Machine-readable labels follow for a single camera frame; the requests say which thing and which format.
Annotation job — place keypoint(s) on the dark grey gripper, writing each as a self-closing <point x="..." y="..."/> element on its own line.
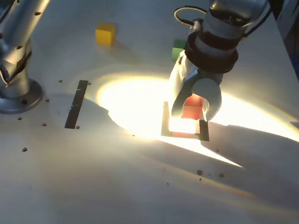
<point x="197" y="74"/>

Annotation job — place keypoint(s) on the red cube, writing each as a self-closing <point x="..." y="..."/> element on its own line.
<point x="192" y="110"/>

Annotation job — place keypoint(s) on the green cube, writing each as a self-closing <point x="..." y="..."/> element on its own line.
<point x="176" y="52"/>

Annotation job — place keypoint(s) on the yellow cube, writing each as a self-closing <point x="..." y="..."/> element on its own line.
<point x="104" y="36"/>

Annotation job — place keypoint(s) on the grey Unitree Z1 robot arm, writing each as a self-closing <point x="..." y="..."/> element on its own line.
<point x="20" y="33"/>

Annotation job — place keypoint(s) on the black tape square outline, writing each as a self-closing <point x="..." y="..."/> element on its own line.
<point x="204" y="132"/>

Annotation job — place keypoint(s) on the black tape strip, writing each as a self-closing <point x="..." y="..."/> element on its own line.
<point x="76" y="105"/>

